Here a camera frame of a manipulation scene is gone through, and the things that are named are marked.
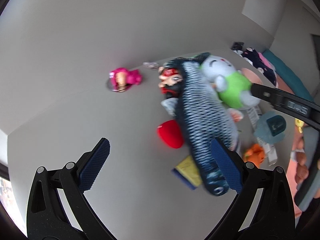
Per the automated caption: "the white barcode box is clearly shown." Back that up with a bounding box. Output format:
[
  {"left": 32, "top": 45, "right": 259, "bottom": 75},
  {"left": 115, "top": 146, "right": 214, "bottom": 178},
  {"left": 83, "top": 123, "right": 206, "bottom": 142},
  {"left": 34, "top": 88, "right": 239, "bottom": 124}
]
[{"left": 247, "top": 106, "right": 262, "bottom": 130}]

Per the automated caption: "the pink plastic bowl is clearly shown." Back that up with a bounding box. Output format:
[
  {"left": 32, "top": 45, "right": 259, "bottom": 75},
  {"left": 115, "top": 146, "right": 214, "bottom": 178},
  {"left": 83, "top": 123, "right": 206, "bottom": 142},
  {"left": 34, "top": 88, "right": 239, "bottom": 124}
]
[{"left": 241, "top": 68, "right": 263, "bottom": 85}]

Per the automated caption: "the white green plush bunny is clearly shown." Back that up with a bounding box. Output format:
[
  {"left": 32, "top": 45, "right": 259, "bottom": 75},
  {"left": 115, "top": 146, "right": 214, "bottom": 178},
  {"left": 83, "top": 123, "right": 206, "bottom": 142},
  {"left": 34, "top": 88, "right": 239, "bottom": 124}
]
[{"left": 197, "top": 53, "right": 260, "bottom": 109}]

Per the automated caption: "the yellow snack wrapper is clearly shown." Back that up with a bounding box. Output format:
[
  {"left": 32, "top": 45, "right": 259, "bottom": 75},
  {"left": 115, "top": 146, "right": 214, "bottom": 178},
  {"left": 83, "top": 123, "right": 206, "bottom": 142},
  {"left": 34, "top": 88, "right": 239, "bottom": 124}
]
[{"left": 172, "top": 155, "right": 202, "bottom": 190}]

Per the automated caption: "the blue plush fish toy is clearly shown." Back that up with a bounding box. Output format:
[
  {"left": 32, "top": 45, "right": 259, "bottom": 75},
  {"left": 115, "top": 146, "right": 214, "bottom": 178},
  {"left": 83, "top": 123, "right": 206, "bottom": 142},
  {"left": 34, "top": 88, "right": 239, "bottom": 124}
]
[{"left": 158, "top": 53, "right": 242, "bottom": 196}]

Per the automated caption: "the red plush heart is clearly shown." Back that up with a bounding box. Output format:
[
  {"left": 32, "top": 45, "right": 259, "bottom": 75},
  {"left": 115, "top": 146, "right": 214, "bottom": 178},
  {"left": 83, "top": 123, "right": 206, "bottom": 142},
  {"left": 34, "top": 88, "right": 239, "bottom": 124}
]
[{"left": 157, "top": 120, "right": 184, "bottom": 149}]

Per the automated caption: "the black red doll figure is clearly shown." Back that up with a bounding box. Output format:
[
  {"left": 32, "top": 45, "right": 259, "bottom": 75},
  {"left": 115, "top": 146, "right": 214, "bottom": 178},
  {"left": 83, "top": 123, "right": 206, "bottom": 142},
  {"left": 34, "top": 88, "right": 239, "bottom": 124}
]
[{"left": 158, "top": 66, "right": 183, "bottom": 99}]

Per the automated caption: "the pink dinosaur figure toy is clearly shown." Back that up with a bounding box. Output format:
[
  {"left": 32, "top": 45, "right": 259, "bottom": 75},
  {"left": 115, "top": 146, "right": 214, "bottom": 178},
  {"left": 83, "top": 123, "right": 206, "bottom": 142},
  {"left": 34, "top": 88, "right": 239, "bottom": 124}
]
[{"left": 109, "top": 68, "right": 143, "bottom": 86}]

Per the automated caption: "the small clear plastic wrapper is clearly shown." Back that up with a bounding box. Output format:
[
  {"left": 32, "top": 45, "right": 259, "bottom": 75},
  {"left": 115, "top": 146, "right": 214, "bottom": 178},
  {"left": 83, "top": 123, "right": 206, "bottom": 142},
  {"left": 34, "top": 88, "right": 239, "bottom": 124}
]
[{"left": 143, "top": 62, "right": 159, "bottom": 69}]

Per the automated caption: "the person's right hand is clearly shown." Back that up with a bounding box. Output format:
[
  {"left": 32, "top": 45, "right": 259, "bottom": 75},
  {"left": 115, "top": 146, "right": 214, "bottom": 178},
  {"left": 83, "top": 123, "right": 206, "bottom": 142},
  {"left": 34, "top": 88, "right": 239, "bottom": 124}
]
[{"left": 292, "top": 127, "right": 309, "bottom": 184}]

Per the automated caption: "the teal pillow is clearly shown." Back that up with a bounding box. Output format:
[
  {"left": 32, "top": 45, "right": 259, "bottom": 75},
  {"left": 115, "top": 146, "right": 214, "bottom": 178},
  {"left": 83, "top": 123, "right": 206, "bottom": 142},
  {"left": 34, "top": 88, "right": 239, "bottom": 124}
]
[{"left": 262, "top": 49, "right": 314, "bottom": 102}]

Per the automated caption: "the blue grey cap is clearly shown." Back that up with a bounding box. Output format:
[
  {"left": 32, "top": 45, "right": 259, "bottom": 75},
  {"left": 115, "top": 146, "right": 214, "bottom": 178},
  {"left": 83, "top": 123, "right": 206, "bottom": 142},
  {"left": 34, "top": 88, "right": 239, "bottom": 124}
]
[{"left": 254, "top": 111, "right": 286, "bottom": 144}]

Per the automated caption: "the orange toy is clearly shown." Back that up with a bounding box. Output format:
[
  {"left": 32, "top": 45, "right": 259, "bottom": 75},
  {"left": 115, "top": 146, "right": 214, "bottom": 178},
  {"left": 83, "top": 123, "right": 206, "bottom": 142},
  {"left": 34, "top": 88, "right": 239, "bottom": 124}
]
[{"left": 242, "top": 144, "right": 265, "bottom": 168}]

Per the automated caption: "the navy patterned clothing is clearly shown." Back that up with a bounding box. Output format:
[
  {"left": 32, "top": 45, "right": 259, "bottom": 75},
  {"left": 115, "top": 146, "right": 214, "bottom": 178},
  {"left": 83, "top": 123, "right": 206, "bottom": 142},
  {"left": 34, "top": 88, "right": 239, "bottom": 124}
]
[{"left": 242, "top": 48, "right": 278, "bottom": 88}]

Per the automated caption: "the metal desk grommet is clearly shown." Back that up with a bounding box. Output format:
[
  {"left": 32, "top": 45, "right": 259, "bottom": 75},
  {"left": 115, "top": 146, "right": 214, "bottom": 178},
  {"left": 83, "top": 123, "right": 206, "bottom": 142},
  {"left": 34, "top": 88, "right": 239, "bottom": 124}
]
[{"left": 106, "top": 79, "right": 132, "bottom": 93}]

